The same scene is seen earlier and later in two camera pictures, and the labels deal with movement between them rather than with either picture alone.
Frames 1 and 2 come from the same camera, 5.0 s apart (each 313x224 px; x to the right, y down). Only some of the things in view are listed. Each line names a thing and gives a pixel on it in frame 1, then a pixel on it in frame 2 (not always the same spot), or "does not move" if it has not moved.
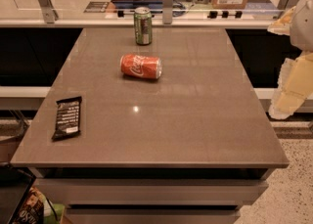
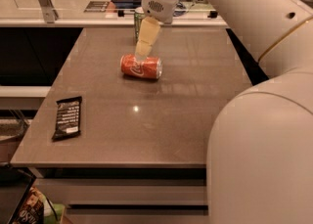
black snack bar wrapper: x=67 y=117 does not move
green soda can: x=143 y=25 does not move
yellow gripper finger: x=294 y=85 -> x=149 y=31
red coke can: x=142 y=66 does not move
